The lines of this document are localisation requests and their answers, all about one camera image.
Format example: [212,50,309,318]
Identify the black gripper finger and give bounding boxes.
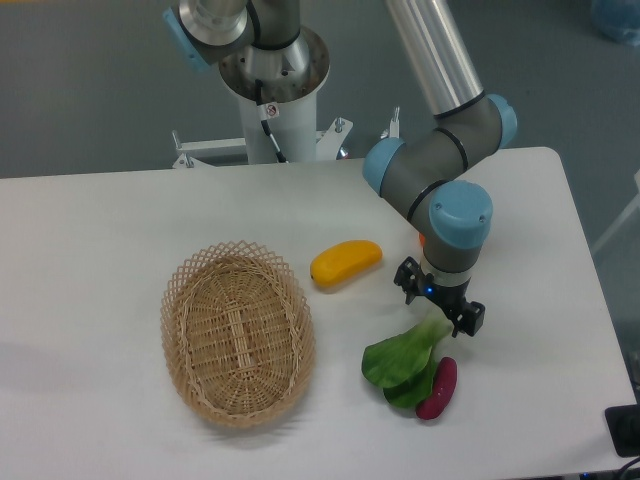
[448,301,486,337]
[393,257,433,305]

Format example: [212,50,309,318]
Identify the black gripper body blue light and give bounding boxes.
[420,274,470,320]

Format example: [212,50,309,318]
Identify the green bok choy vegetable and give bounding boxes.
[361,311,453,409]

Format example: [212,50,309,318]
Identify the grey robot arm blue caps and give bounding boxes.
[163,1,517,336]

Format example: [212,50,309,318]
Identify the purple sweet potato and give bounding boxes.
[416,357,458,420]

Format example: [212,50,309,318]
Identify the yellow mango fruit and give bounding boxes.
[310,240,383,288]

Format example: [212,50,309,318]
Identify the woven wicker oval basket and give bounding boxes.
[161,241,316,428]

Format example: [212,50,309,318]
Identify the black device at table edge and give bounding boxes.
[604,404,639,458]

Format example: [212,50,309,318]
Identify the blue plastic bag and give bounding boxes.
[590,0,639,47]

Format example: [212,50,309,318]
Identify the white metal base frame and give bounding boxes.
[170,106,405,169]

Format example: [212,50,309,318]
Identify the black cable on pedestal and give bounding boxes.
[253,78,290,164]

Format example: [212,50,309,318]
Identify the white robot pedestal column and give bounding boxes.
[219,26,330,164]

